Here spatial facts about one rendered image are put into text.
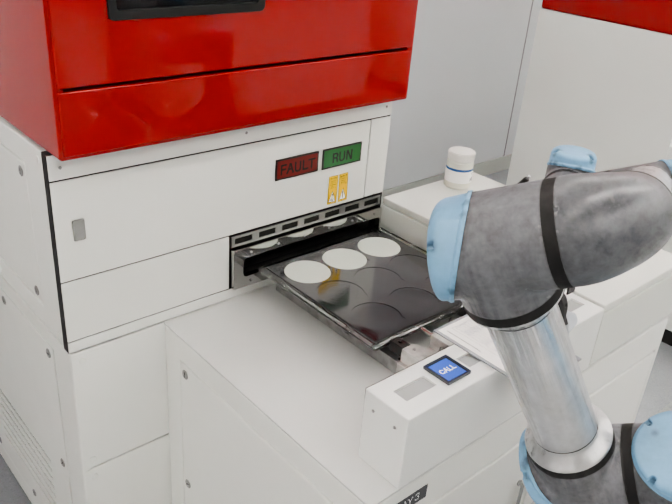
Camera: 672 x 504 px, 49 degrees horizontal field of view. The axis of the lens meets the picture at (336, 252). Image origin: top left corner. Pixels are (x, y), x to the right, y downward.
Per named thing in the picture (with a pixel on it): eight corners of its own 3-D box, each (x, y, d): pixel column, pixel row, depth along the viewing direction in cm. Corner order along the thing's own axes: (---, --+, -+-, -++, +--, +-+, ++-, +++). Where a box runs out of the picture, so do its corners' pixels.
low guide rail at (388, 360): (275, 290, 167) (275, 278, 165) (282, 287, 168) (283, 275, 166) (439, 405, 134) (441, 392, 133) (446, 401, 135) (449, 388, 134)
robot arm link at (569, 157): (546, 153, 117) (553, 138, 124) (533, 216, 122) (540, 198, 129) (597, 163, 114) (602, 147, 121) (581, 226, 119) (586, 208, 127)
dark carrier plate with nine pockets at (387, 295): (266, 269, 160) (266, 267, 159) (379, 232, 180) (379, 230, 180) (375, 344, 137) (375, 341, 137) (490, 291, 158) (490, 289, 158)
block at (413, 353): (400, 361, 135) (401, 347, 134) (412, 355, 137) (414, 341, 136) (432, 383, 130) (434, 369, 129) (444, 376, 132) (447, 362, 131)
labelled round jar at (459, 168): (437, 183, 193) (442, 148, 189) (455, 178, 197) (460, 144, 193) (458, 192, 188) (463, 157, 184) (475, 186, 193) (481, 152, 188)
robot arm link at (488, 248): (648, 531, 98) (549, 225, 68) (536, 527, 105) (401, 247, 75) (645, 454, 107) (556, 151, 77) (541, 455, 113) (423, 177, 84)
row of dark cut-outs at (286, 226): (230, 247, 156) (230, 236, 155) (377, 203, 183) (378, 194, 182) (231, 248, 156) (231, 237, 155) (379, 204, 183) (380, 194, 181)
